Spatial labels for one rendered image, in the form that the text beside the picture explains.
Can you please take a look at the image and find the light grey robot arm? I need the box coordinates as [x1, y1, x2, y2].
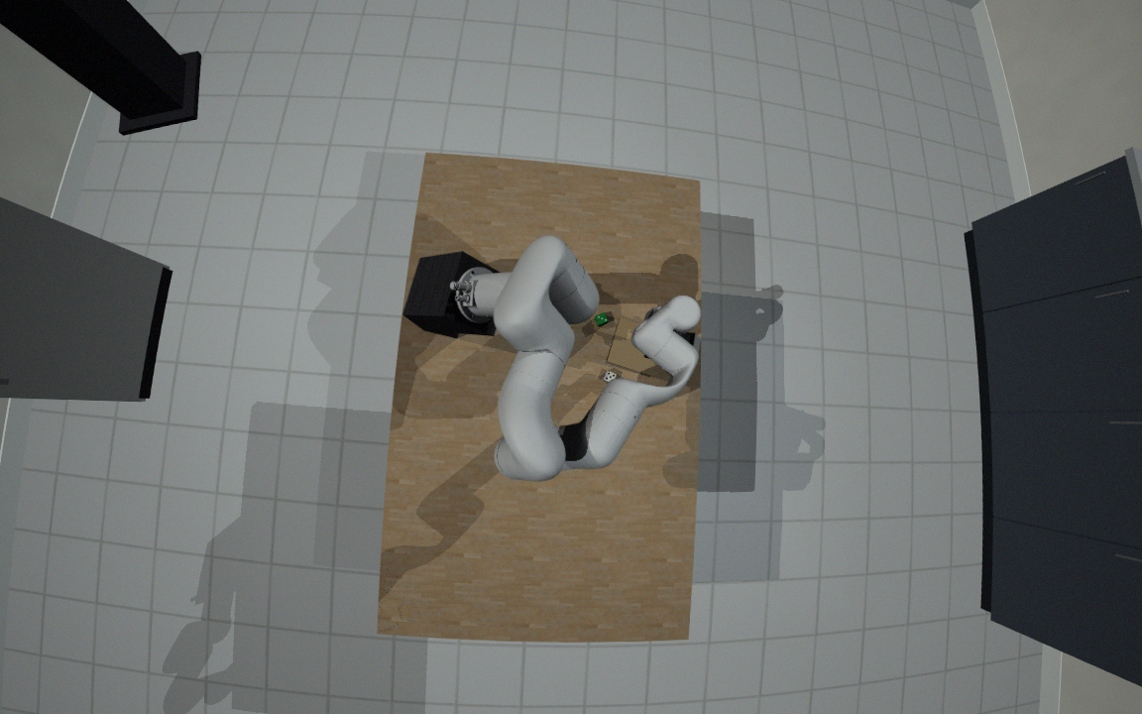
[450, 235, 701, 482]

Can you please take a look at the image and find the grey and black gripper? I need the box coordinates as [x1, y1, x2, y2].
[644, 306, 661, 359]

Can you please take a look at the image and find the tan square mat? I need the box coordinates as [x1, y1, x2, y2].
[608, 316, 656, 376]

